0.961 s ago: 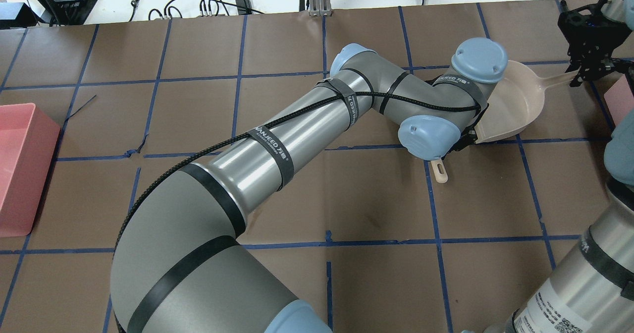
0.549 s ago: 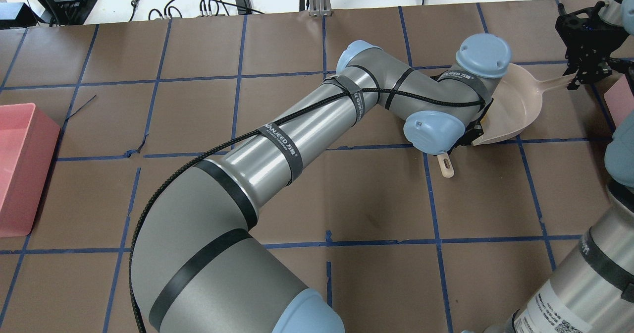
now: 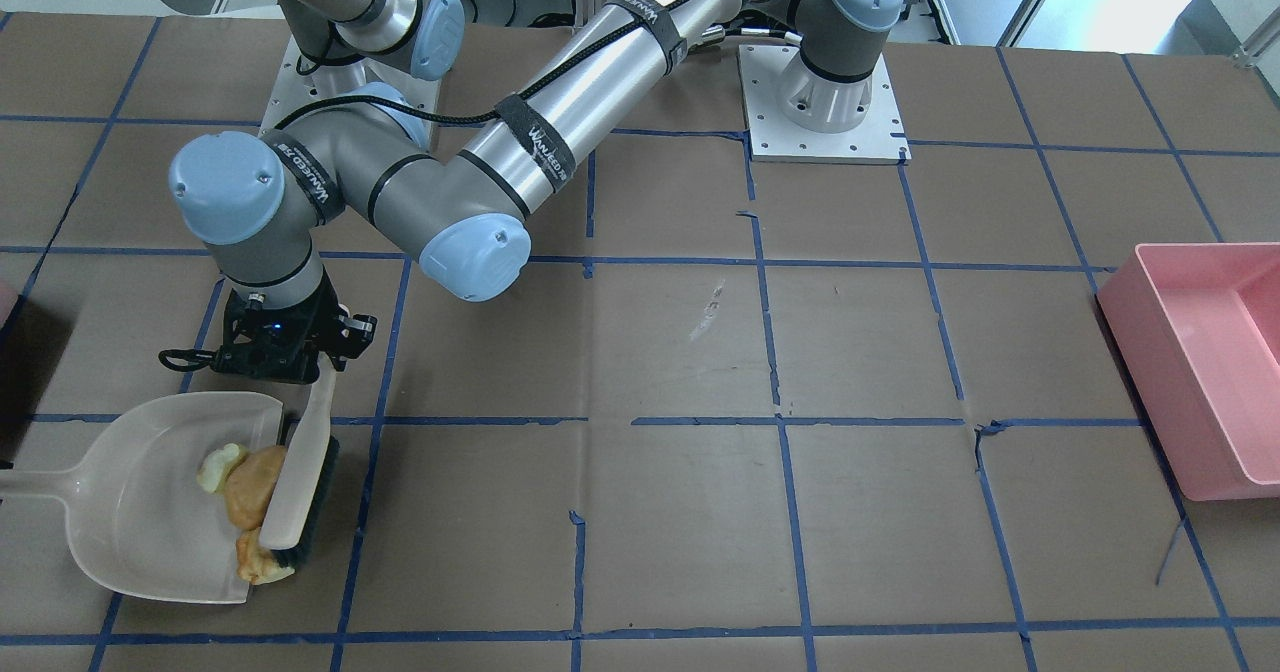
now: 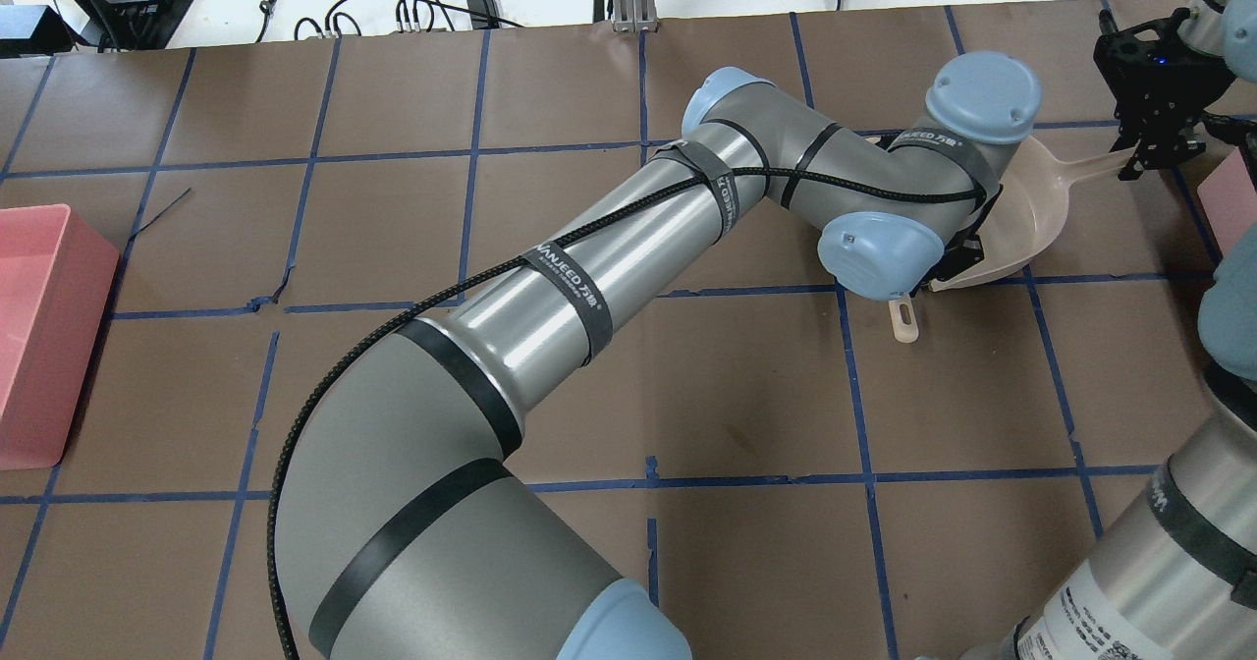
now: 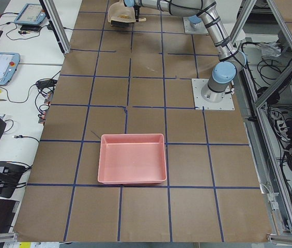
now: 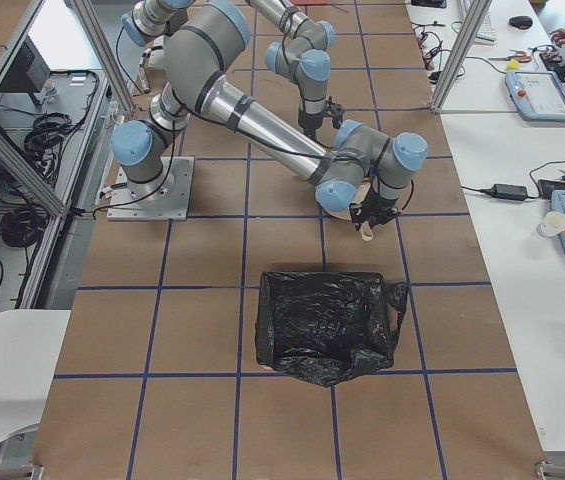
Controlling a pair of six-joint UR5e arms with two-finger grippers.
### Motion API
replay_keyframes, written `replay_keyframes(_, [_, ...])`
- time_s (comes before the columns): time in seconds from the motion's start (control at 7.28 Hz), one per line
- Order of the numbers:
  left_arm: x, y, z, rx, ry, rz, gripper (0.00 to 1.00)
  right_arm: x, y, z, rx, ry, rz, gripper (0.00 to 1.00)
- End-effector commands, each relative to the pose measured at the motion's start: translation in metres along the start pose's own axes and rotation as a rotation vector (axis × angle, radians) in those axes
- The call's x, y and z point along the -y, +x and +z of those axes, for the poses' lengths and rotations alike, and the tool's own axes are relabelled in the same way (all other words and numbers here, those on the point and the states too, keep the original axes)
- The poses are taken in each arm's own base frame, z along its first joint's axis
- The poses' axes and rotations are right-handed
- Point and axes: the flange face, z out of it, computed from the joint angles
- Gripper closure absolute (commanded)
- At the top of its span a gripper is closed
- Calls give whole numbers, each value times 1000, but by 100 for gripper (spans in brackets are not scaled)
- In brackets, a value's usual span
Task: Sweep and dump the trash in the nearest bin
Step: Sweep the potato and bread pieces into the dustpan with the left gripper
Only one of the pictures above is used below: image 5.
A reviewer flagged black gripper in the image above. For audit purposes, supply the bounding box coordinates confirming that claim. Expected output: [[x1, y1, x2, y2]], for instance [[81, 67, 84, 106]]
[[134, 6, 140, 22]]

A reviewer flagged white hand brush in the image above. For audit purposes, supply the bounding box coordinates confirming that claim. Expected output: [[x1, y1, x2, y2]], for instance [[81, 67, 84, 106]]
[[109, 17, 147, 27]]

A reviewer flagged white plastic dustpan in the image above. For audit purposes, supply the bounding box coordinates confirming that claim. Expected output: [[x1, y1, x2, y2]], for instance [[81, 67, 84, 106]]
[[107, 1, 135, 22]]

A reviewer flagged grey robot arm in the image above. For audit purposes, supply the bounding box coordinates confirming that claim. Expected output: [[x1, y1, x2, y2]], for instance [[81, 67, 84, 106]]
[[123, 0, 247, 103]]

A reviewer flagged pink plastic bin left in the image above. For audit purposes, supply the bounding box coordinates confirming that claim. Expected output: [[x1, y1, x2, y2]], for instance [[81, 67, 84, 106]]
[[97, 134, 167, 184]]

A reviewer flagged blue teach pendant far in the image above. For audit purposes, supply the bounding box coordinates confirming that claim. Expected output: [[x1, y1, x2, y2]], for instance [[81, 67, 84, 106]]
[[14, 3, 46, 26]]

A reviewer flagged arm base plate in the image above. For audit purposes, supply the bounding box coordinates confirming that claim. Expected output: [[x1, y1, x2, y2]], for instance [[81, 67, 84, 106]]
[[191, 79, 235, 111], [183, 15, 208, 35]]

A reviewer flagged aluminium frame post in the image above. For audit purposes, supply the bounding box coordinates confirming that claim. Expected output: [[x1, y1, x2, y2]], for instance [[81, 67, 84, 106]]
[[39, 0, 71, 55]]

